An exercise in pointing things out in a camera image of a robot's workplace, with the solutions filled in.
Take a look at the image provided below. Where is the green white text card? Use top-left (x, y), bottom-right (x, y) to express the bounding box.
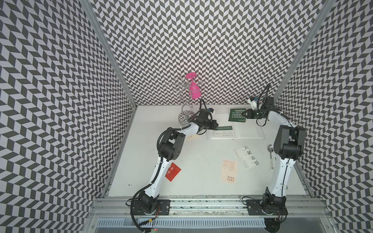
top-left (211, 126), bottom-right (235, 140)

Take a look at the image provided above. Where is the white photo album bicycle cover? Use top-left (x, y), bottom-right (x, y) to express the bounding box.
top-left (207, 113), bottom-right (265, 140)

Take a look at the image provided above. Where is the dark green grid card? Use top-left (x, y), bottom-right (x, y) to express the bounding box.
top-left (228, 108), bottom-right (246, 122)

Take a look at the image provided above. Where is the white calligraphy card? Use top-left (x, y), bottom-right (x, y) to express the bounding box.
top-left (234, 146), bottom-right (259, 170)

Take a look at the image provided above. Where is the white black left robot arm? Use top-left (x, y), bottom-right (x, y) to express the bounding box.
top-left (130, 98), bottom-right (218, 214)

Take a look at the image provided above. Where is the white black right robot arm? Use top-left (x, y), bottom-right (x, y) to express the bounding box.
top-left (242, 84), bottom-right (306, 216)

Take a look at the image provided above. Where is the pink plastic cup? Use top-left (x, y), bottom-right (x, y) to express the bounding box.
top-left (186, 72), bottom-right (201, 100)

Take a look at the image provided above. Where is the metal spoon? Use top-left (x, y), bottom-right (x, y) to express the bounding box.
top-left (268, 145), bottom-right (274, 171)

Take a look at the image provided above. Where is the pale pink card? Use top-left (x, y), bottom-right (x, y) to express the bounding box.
top-left (220, 160), bottom-right (238, 184)

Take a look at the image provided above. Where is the red square card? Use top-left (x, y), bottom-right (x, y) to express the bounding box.
top-left (165, 163), bottom-right (181, 182)

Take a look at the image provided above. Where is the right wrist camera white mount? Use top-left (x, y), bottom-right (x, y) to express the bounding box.
top-left (248, 97), bottom-right (257, 109)

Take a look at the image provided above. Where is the chrome wire cup stand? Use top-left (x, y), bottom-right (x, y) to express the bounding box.
top-left (166, 75), bottom-right (202, 126)

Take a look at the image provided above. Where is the aluminium front rail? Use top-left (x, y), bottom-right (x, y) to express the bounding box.
top-left (87, 195), bottom-right (332, 218)

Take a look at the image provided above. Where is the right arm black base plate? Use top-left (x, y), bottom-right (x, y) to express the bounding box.
top-left (245, 199), bottom-right (288, 217)

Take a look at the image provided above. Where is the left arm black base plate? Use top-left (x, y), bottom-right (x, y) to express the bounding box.
top-left (131, 199), bottom-right (171, 216)

